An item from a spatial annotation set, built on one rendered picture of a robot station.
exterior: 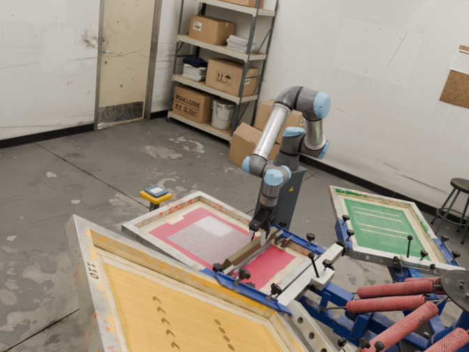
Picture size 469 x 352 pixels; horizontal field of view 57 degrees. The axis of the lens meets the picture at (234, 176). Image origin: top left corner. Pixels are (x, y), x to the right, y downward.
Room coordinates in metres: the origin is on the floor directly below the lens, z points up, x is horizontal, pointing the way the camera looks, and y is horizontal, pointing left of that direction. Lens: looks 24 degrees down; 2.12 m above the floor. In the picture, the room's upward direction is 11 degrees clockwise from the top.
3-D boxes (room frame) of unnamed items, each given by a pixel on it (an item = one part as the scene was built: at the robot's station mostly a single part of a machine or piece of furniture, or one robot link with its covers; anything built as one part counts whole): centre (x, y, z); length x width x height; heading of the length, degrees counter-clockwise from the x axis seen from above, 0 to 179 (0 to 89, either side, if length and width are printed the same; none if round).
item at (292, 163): (2.36, -0.28, 1.25); 0.15 x 0.15 x 0.10
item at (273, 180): (1.71, -0.17, 1.36); 0.09 x 0.08 x 0.11; 158
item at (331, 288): (1.50, -0.49, 1.02); 0.17 x 0.06 x 0.05; 60
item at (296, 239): (1.90, -0.36, 0.98); 0.30 x 0.05 x 0.07; 60
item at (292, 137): (2.35, -0.29, 1.37); 0.13 x 0.12 x 0.14; 68
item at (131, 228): (1.78, -0.01, 0.97); 0.79 x 0.58 x 0.04; 60
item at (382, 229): (2.15, -0.93, 1.05); 1.08 x 0.61 x 0.23; 0
